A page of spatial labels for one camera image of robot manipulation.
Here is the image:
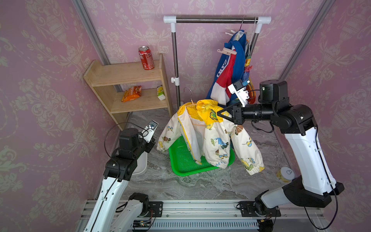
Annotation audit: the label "yellow white dinosaur jacket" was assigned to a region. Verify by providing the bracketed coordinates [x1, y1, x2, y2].
[157, 100, 265, 176]

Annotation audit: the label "wooden clothes hanger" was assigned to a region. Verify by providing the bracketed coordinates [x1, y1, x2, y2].
[183, 87, 195, 105]

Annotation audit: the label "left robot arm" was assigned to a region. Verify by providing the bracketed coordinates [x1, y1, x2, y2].
[84, 125, 156, 232]

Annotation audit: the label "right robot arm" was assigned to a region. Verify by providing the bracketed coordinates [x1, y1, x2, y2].
[217, 80, 345, 216]

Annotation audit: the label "blue red white jacket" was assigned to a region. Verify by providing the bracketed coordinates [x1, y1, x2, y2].
[206, 30, 246, 105]

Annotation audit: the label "rainbow striped jacket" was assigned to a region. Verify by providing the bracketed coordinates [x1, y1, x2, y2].
[243, 40, 256, 104]

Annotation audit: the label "pink clothespin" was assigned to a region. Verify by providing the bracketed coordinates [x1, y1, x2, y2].
[217, 47, 237, 56]

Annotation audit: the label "green plastic basket tray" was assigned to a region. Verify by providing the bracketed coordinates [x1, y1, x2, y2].
[169, 136, 218, 177]

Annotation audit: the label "green white drink carton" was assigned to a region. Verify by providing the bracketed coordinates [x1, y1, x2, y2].
[157, 85, 166, 101]

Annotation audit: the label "yellow white round container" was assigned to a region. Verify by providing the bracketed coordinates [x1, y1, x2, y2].
[276, 167, 296, 183]

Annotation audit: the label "white clothespin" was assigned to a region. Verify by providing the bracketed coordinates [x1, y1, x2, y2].
[225, 30, 237, 37]

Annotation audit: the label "orange snack bag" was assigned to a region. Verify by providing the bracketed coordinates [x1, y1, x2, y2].
[121, 86, 142, 102]

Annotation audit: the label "red soda can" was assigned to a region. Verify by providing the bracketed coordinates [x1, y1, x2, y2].
[138, 46, 155, 70]

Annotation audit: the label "white plastic bin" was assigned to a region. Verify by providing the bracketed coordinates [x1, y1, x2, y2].
[132, 152, 148, 177]

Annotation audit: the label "steel clothes rack white joints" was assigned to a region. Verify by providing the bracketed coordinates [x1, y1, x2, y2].
[163, 15, 272, 107]

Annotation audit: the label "wooden two-tier shelf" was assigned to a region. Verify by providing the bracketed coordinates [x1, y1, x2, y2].
[83, 54, 174, 124]

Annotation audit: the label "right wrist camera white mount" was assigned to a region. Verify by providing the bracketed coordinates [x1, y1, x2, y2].
[228, 80, 250, 107]

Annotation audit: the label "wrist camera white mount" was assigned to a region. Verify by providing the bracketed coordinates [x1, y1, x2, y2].
[228, 80, 250, 107]
[142, 120, 158, 143]

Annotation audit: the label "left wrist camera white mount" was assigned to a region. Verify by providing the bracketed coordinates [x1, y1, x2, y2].
[142, 120, 158, 143]

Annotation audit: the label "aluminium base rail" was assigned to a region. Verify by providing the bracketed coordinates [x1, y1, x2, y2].
[76, 199, 331, 232]

